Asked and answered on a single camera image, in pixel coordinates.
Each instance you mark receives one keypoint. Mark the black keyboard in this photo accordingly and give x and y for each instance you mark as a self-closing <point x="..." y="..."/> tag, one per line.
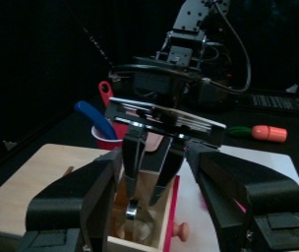
<point x="272" y="101"/>

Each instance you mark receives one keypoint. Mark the round metal dough cutter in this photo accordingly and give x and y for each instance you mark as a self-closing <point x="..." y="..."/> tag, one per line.
<point x="139" y="223"/>

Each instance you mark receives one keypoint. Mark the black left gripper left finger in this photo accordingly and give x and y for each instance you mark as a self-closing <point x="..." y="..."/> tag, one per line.
<point x="64" y="210"/>

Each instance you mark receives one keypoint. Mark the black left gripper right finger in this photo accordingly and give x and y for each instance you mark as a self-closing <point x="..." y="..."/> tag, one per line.
<point x="252" y="197"/>

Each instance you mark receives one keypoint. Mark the red plastic cup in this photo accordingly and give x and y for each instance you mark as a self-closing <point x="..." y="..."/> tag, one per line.
<point x="105" y="141"/>

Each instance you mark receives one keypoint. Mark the brown wooden stick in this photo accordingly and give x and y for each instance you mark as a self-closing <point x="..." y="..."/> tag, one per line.
<point x="68" y="170"/>

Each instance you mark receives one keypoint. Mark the wooden drawer with pink front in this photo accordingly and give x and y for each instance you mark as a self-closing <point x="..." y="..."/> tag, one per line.
<point x="167" y="213"/>

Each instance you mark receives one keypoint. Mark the white cutting board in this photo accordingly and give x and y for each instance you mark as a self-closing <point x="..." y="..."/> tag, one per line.
<point x="262" y="160"/>

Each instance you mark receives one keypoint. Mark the wooden drawer cabinet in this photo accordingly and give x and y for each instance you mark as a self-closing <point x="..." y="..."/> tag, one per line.
<point x="20" y="183"/>

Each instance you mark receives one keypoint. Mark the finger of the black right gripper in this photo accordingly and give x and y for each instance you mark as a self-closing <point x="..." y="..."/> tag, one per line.
<point x="169" y="160"/>
<point x="133" y="154"/>

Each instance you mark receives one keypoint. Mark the orange toy carrot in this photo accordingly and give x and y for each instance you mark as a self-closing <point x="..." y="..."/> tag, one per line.
<point x="267" y="133"/>

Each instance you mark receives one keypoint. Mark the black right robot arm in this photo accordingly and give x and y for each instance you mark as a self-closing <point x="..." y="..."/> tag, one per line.
<point x="191" y="19"/>

